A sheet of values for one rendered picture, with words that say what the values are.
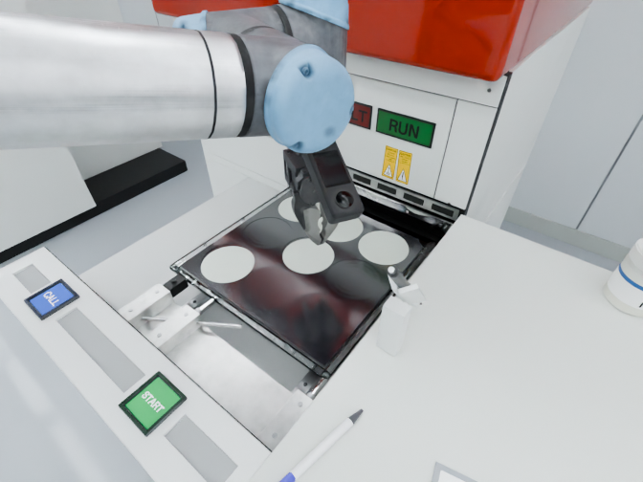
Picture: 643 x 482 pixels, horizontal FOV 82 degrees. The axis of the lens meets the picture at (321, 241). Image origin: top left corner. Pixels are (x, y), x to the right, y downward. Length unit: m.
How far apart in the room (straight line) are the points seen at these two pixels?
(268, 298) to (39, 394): 1.37
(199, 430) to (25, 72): 0.38
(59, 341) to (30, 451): 1.18
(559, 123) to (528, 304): 1.68
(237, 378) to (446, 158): 0.51
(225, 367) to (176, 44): 0.46
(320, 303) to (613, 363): 0.41
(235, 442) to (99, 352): 0.23
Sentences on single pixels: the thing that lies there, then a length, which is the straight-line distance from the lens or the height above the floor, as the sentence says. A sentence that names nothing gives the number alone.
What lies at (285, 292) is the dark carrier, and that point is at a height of 0.90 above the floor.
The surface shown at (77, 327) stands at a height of 0.96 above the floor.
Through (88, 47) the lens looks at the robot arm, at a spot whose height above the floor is 1.34.
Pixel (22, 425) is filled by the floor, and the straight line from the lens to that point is 1.86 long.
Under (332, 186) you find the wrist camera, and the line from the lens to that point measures 0.48.
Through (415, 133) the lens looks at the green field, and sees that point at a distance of 0.73.
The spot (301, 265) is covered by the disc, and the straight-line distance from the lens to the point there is 0.70.
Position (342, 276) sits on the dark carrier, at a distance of 0.68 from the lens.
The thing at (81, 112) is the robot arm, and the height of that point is 1.31.
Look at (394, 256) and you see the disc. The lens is 0.73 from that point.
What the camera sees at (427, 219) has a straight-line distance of 0.79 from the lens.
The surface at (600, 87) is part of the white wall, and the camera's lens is 2.18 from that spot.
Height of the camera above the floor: 1.40
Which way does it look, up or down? 41 degrees down
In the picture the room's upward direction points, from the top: straight up
